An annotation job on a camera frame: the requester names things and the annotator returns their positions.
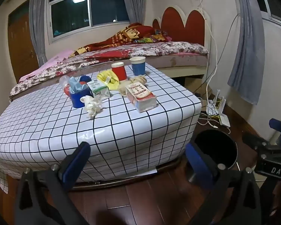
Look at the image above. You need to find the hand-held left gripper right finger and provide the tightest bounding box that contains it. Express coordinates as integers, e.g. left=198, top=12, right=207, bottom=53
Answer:
left=185, top=142, right=268, bottom=225

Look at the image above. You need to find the white tissue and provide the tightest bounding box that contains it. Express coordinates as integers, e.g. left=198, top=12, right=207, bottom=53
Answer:
left=80, top=94, right=105, bottom=119

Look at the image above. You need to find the black trash bin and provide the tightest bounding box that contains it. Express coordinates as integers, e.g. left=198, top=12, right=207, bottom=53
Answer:
left=186, top=129, right=239, bottom=185

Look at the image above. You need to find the sliding window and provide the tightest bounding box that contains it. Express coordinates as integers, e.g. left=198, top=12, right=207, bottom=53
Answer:
left=47, top=0, right=138, bottom=44

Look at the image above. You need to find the blue paper cup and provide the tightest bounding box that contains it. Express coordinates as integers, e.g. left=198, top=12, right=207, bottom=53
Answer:
left=130, top=57, right=146, bottom=76

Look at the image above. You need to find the yellow rubber glove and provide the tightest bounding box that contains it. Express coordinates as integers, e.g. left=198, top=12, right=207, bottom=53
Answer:
left=97, top=71, right=120, bottom=91

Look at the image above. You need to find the brown wooden door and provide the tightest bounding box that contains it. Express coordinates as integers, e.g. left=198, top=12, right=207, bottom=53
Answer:
left=7, top=0, right=39, bottom=83

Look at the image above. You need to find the pink cloth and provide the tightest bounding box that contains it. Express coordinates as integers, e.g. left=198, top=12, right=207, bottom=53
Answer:
left=19, top=50, right=74, bottom=82

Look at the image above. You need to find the grey tied curtain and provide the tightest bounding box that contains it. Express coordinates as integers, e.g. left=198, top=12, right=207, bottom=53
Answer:
left=227, top=0, right=265, bottom=105

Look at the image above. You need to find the dark blue cup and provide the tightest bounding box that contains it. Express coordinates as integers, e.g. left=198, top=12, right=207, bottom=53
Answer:
left=69, top=84, right=94, bottom=109

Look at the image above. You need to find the red plastic bag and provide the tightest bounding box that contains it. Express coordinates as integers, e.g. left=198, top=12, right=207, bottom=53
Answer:
left=64, top=81, right=86, bottom=96

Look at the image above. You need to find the red and white carton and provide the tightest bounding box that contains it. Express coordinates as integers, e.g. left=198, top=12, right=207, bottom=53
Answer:
left=125, top=83, right=157, bottom=113

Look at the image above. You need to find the cardboard box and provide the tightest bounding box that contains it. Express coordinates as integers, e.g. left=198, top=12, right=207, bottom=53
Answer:
left=185, top=76, right=212, bottom=99

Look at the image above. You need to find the bed frame with mattress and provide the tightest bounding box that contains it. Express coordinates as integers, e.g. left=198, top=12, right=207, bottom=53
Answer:
left=10, top=53, right=210, bottom=102

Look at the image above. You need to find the white cable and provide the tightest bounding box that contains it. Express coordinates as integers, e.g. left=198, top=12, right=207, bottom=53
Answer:
left=188, top=0, right=219, bottom=94

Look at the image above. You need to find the clear plastic bottle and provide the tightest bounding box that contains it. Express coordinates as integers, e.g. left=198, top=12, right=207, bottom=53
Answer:
left=59, top=75, right=72, bottom=92

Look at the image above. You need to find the beige cloth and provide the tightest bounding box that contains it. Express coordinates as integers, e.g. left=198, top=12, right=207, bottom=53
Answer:
left=117, top=75, right=147, bottom=96

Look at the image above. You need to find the red patterned blanket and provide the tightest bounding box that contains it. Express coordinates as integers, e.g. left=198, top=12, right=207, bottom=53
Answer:
left=69, top=23, right=172, bottom=58

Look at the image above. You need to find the floral quilt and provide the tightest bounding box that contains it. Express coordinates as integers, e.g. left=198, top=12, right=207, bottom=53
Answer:
left=9, top=41, right=209, bottom=96

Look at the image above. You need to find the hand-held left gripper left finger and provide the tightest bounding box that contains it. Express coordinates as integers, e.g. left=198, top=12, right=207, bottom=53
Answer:
left=14, top=142, right=92, bottom=225

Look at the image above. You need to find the red heart-shaped headboard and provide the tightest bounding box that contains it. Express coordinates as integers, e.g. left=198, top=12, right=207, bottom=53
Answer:
left=152, top=5, right=212, bottom=47

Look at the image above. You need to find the red paper cup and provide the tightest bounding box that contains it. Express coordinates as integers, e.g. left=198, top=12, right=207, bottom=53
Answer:
left=111, top=61, right=127, bottom=81

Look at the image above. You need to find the light blue tissue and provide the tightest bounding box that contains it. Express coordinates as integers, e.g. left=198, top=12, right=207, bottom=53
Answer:
left=68, top=76, right=87, bottom=94

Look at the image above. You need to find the green and white carton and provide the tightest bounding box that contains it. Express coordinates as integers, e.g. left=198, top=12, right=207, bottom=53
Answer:
left=87, top=80, right=110, bottom=99

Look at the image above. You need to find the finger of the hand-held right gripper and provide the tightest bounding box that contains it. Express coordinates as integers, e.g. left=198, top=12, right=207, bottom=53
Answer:
left=269, top=118, right=281, bottom=135
left=242, top=133, right=268, bottom=151

